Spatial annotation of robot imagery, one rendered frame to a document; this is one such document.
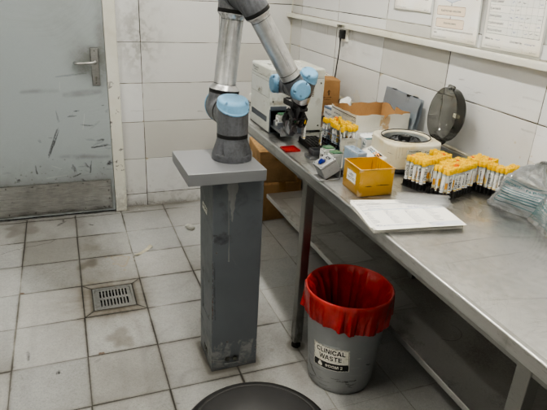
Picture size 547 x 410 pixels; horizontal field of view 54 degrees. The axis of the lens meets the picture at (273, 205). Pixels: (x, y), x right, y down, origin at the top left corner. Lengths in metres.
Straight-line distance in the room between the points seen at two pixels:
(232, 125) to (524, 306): 1.12
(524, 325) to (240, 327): 1.28
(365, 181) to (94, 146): 2.26
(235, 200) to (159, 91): 1.85
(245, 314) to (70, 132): 1.92
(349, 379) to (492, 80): 1.29
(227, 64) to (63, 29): 1.68
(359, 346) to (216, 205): 0.78
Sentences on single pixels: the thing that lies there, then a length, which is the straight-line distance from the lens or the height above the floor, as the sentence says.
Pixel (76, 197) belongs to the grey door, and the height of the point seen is 0.13.
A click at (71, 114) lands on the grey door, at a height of 0.70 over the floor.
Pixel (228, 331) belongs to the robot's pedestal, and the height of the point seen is 0.19.
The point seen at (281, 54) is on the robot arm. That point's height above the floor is 1.30.
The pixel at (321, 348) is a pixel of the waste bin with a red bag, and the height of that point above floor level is 0.21.
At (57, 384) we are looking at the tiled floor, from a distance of 2.43.
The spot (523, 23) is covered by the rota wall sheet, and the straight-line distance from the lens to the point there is 2.13.
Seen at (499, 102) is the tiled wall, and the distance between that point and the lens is 2.20.
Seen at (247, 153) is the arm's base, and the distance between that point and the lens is 2.00.
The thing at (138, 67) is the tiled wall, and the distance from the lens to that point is 3.67.
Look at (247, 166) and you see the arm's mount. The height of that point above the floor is 0.92.
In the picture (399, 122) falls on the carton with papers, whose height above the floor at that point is 0.98.
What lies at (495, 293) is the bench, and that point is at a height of 0.88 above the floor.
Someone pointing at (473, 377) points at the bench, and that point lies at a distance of 2.13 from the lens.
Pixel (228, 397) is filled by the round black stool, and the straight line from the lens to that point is 1.32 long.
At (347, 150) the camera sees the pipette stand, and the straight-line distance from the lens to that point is 2.05.
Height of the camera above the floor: 1.55
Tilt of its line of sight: 23 degrees down
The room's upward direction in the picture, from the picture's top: 3 degrees clockwise
